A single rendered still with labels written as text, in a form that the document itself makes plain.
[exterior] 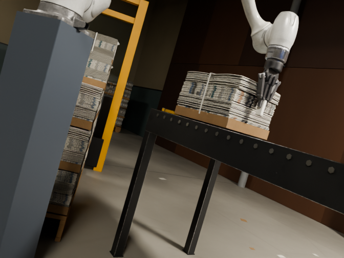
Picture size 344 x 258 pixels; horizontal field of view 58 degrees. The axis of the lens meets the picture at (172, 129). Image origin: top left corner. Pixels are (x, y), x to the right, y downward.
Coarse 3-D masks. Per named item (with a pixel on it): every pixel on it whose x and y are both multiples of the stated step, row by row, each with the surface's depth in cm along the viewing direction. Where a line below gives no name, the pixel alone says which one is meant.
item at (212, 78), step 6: (210, 78) 143; (204, 84) 145; (210, 84) 142; (204, 90) 144; (210, 90) 141; (198, 102) 145; (204, 102) 142; (198, 108) 144; (204, 108) 141; (198, 120) 144
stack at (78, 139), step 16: (80, 96) 156; (96, 96) 157; (80, 112) 156; (96, 112) 188; (80, 128) 159; (80, 144) 158; (64, 160) 158; (80, 160) 159; (64, 176) 158; (80, 176) 266; (64, 192) 159; (64, 224) 161
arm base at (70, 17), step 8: (40, 8) 110; (48, 8) 109; (56, 8) 109; (64, 8) 110; (48, 16) 108; (56, 16) 106; (64, 16) 110; (72, 16) 112; (80, 16) 116; (72, 24) 112; (80, 24) 112; (88, 24) 114; (88, 32) 120
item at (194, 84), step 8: (192, 72) 154; (200, 72) 149; (192, 80) 153; (200, 80) 148; (184, 88) 156; (192, 88) 151; (200, 88) 147; (184, 96) 154; (192, 96) 149; (184, 104) 153; (192, 104) 148
